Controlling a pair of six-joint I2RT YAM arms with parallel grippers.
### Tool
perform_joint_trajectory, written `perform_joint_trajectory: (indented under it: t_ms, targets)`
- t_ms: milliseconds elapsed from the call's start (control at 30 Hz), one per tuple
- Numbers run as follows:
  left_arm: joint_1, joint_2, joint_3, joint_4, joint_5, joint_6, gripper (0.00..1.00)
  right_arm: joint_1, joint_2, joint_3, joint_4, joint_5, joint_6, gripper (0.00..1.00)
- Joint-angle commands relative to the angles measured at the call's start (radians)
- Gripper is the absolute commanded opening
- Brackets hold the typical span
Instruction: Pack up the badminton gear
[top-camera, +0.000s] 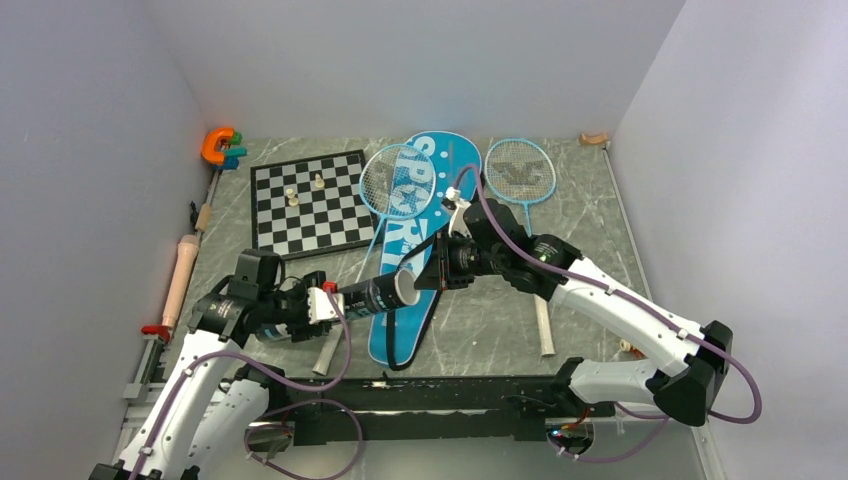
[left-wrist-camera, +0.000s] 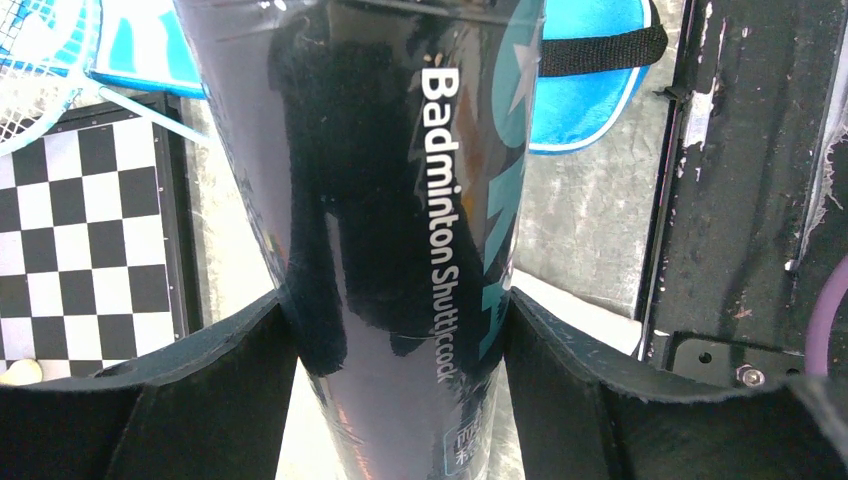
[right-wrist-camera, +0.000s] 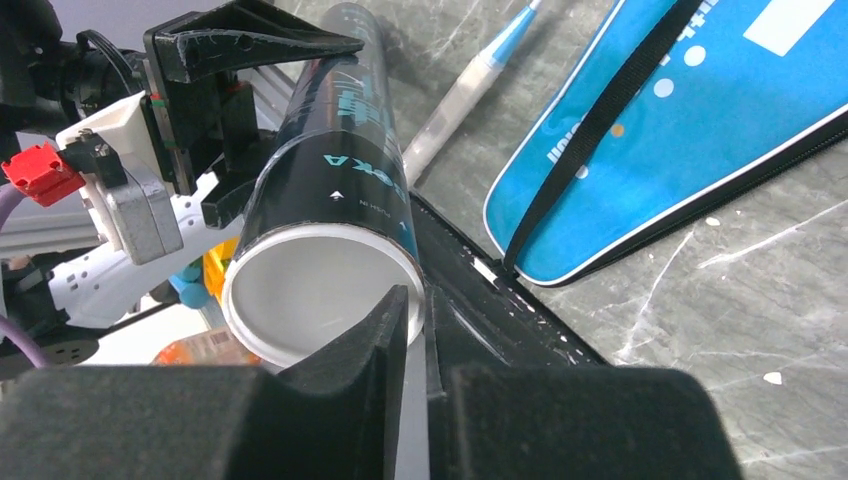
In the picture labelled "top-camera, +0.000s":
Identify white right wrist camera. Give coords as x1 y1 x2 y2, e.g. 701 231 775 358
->
442 187 471 238

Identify cream chess piece front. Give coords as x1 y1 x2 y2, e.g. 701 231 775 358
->
285 188 299 207

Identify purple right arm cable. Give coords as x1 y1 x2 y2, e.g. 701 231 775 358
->
452 164 763 465

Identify black white chessboard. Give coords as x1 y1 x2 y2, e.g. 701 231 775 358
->
250 150 378 260

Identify left blue badminton racket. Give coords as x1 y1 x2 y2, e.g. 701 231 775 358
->
313 144 436 374

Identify beige wooden roller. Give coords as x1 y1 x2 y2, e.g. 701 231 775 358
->
162 234 200 330

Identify small wooden arch block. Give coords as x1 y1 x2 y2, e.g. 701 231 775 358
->
578 132 609 147

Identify blue badminton racket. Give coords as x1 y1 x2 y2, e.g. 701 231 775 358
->
484 137 558 359
313 144 436 374

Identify right blue badminton racket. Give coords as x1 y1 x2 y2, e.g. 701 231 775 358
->
484 137 558 359

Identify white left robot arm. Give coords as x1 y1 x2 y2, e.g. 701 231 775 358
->
89 249 327 479

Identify white round tube lid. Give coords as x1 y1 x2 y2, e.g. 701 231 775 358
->
394 268 420 306

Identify orange horseshoe magnet toy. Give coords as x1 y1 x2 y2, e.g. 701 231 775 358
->
200 126 236 166

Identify teal toy blocks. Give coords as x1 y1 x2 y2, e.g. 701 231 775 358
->
221 131 247 170

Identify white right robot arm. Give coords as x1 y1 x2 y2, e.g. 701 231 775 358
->
415 233 733 427

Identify red clamp piece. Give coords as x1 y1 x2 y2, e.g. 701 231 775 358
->
140 324 173 344

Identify blue racket bag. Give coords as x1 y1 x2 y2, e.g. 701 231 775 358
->
368 131 482 371

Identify black shuttlecock tube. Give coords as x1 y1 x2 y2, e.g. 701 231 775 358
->
254 271 407 342

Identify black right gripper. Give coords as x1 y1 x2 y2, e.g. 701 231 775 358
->
413 229 507 290

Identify small tan stick handle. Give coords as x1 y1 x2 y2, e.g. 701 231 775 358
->
194 203 211 232

